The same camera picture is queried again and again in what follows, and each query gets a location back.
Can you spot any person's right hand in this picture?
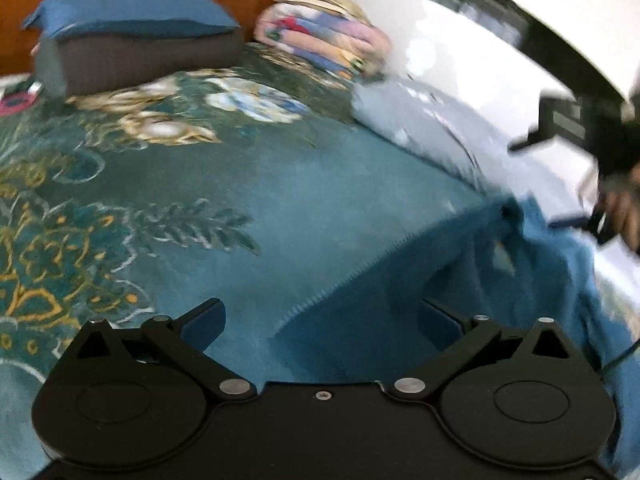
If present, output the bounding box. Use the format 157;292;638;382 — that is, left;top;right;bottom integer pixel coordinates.
598;164;639;254

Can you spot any blue fleece zip jacket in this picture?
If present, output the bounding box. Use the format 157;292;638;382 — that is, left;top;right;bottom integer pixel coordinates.
271;198;639;475

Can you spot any white glossy wardrobe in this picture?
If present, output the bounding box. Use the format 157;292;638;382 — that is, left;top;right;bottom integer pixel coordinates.
352;0;639;134

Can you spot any teal floral bedspread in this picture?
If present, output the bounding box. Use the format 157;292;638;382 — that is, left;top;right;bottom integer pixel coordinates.
0;41;640;480

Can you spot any colourful folded cartoon blanket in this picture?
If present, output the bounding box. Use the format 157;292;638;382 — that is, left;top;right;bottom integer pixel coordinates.
254;0;392;77

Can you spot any dark grey pillow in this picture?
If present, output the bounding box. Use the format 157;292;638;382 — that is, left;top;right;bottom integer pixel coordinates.
34;30;244;99

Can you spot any light blue floral quilt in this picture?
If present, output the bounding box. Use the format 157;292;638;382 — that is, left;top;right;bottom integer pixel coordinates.
352;79;584;217

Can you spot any blue pillow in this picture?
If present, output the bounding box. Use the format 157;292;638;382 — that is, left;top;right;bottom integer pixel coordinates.
22;0;240;39

